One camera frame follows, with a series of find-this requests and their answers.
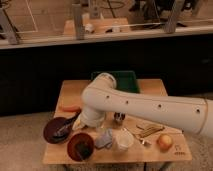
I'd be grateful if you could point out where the orange carrot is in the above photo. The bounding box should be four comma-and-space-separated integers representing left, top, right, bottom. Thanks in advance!
59, 106, 81, 112

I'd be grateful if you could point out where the wooden chopsticks bundle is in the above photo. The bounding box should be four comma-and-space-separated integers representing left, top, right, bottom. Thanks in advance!
137, 124, 164, 138

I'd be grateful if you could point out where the black spatula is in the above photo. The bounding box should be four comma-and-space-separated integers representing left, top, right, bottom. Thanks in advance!
53, 113, 79, 138

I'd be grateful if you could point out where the orange fruit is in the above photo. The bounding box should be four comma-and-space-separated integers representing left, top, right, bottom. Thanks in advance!
157, 134, 173, 150

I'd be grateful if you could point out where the green plastic tray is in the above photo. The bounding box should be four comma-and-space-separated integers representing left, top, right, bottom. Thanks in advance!
90, 70, 141, 94

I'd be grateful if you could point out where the dark maroon plate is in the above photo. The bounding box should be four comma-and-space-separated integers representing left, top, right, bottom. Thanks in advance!
43, 117, 73, 144

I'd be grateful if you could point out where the black eraser block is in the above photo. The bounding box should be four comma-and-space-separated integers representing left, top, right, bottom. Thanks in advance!
76, 142, 92, 160

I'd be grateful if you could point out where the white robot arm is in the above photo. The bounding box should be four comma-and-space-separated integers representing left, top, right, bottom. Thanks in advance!
79, 73, 213, 138

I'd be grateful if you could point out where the metal cup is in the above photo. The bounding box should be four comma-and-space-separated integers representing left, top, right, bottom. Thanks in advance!
114, 113, 125, 125

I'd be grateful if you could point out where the grey blue cloth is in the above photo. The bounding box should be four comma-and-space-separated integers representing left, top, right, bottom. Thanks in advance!
95, 129, 113, 149

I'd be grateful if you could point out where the metal fork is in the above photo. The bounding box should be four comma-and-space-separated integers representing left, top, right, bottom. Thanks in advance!
123, 128, 152, 147

